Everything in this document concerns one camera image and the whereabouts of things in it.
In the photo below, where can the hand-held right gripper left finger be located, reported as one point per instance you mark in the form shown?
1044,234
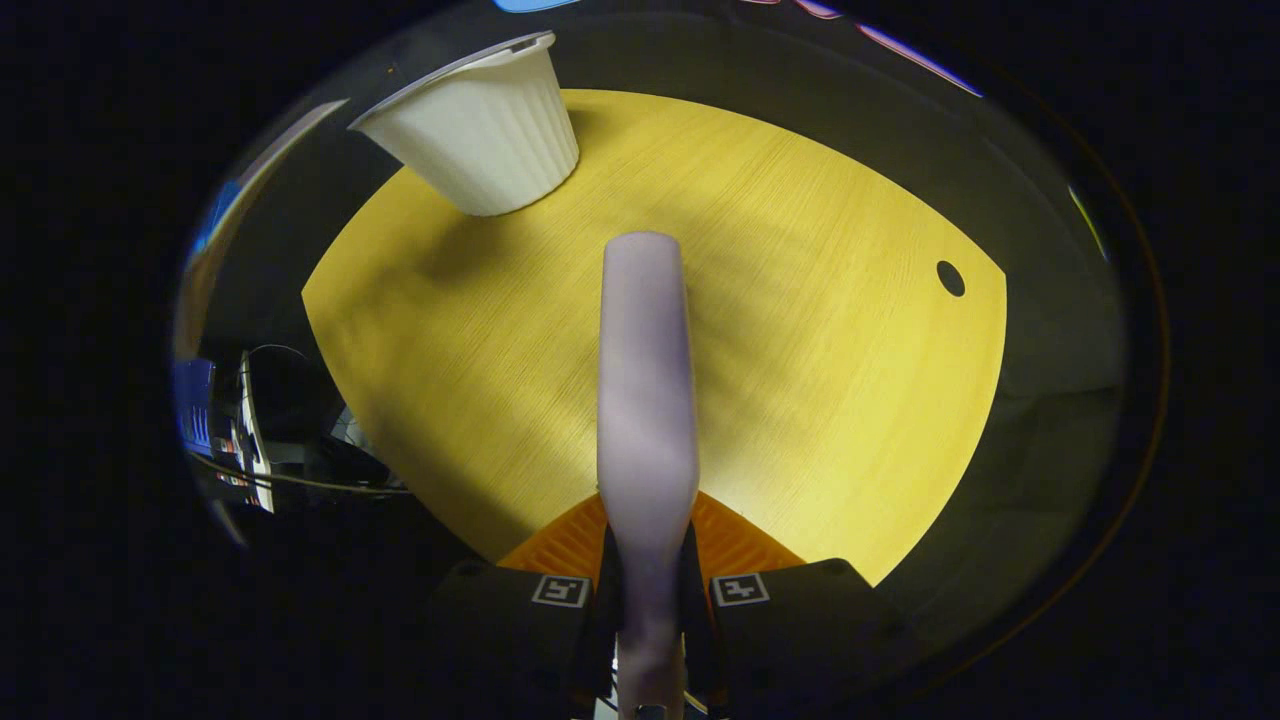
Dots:
520,640

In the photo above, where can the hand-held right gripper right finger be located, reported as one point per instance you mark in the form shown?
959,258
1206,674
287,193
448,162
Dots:
790,640

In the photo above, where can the small pale pink broom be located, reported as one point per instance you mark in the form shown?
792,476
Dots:
645,400

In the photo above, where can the white ribbed garbage bin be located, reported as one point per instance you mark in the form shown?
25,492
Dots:
480,130

